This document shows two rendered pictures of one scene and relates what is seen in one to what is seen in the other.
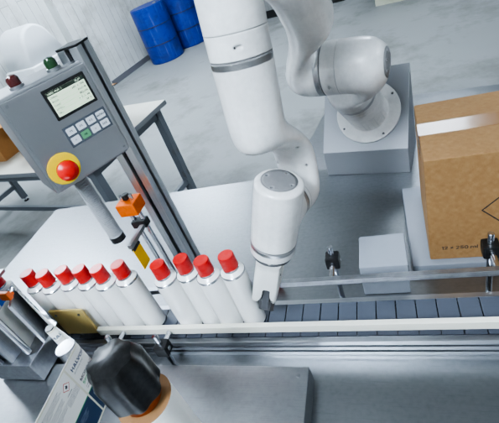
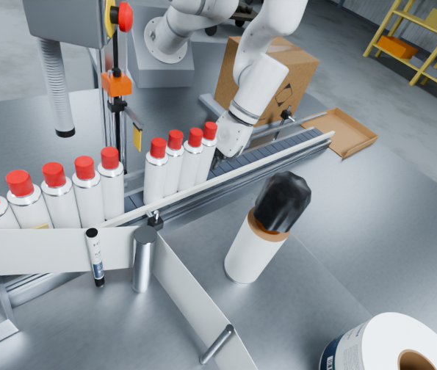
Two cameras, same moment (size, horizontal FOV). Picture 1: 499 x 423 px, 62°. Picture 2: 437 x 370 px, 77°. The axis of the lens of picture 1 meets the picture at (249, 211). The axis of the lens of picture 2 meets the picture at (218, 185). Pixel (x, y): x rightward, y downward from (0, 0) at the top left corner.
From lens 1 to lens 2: 77 cm
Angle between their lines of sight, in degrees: 57
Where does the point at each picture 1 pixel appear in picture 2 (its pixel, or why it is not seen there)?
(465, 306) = (283, 144)
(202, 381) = (203, 230)
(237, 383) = (225, 218)
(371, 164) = (170, 80)
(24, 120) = not seen: outside the picture
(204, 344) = (175, 211)
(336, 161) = (147, 76)
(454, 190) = not seen: hidden behind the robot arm
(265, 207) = (277, 77)
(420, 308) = (269, 149)
